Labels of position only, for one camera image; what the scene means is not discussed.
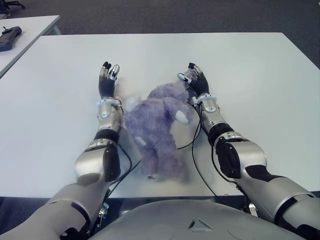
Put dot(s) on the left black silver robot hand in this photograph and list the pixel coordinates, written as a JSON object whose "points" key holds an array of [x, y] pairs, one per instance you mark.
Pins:
{"points": [[107, 83]]}

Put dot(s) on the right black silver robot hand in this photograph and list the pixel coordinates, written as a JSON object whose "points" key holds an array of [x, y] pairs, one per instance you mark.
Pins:
{"points": [[198, 82]]}

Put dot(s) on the purple plush bunny doll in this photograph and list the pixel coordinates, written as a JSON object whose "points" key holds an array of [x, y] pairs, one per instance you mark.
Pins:
{"points": [[160, 130]]}

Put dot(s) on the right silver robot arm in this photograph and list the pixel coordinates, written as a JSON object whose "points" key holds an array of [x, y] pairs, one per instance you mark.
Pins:
{"points": [[250, 162]]}

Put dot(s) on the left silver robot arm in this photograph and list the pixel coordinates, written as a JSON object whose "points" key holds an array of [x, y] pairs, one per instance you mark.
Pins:
{"points": [[85, 170]]}

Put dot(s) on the white plate with black rim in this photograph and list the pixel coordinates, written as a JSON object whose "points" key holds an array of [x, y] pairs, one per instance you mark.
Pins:
{"points": [[185, 132]]}

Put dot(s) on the white side table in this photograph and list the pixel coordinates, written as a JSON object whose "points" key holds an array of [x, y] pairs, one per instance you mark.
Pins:
{"points": [[32, 27]]}

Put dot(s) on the black handheld controller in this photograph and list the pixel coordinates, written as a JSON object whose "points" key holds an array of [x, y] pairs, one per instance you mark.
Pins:
{"points": [[10, 36]]}

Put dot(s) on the black office chair base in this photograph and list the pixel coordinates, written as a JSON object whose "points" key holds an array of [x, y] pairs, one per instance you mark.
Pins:
{"points": [[13, 3]]}

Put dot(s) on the white shoe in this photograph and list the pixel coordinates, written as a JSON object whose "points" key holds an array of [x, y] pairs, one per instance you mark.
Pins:
{"points": [[3, 15]]}

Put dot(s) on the grey robot torso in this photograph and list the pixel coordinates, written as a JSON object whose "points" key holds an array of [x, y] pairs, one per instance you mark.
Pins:
{"points": [[197, 222]]}

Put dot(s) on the metal clamp bracket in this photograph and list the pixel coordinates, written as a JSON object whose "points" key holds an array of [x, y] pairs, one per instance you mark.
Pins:
{"points": [[102, 211], [253, 208]]}

